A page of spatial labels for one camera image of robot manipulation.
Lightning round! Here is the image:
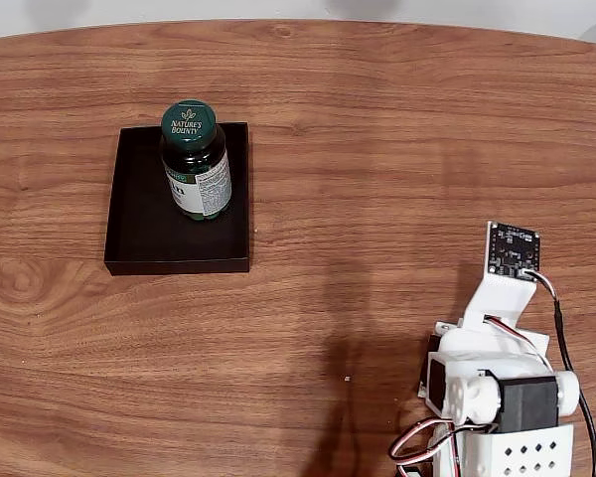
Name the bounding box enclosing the green cap pill bottle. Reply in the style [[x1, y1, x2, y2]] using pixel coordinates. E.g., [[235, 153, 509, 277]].
[[159, 100, 233, 224]]

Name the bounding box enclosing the black open box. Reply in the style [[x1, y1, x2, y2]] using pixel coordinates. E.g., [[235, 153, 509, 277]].
[[103, 121, 253, 277]]

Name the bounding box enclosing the red white black servo cable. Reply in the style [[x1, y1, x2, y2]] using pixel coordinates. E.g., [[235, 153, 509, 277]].
[[446, 429, 464, 477], [481, 314, 553, 370], [387, 416, 471, 468]]

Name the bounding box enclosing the black camera cable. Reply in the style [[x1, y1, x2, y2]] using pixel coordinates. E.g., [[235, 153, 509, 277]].
[[523, 267, 596, 477]]

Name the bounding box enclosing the black camera board white mount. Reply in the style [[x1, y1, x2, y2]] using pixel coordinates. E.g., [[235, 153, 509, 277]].
[[461, 221, 544, 333]]

